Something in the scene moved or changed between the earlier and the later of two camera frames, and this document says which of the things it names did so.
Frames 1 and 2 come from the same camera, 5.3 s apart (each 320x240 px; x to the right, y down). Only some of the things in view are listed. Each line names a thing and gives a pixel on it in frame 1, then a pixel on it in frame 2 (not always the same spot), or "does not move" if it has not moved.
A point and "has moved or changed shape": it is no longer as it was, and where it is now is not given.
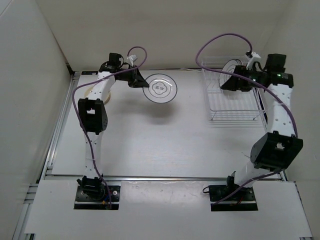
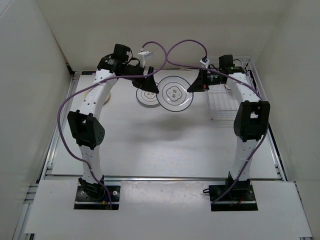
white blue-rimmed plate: [162, 88] -> [146, 97]
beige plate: [88, 91] does not move
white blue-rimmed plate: [229, 66] has moved or changed shape
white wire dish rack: [230, 105] does not move
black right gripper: [234, 84] -> [201, 84]
